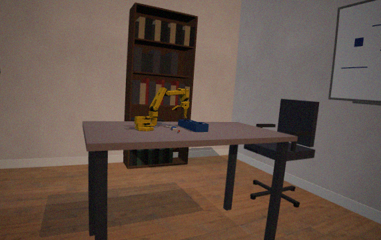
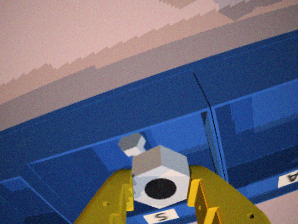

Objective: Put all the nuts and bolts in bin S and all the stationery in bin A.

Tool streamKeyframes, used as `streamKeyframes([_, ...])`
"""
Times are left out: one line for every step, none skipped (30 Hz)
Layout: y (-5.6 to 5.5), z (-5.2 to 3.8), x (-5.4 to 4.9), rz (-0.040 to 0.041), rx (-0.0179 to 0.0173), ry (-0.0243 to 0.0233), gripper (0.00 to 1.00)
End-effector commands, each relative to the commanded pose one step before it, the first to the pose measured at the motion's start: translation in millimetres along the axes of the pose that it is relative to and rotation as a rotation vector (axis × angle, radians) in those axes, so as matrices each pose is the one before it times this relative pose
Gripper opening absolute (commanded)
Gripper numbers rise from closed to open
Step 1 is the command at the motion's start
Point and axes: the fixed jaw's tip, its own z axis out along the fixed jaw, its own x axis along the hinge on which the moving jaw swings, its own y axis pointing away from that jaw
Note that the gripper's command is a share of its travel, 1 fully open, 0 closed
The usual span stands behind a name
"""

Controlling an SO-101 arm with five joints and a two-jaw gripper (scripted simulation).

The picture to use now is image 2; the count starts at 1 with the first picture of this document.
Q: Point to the grey hex nut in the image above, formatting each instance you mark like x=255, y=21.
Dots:
x=160, y=177

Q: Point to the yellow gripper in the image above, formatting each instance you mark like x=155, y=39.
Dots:
x=215, y=200

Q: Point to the blue bin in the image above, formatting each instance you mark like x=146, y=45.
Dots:
x=258, y=134

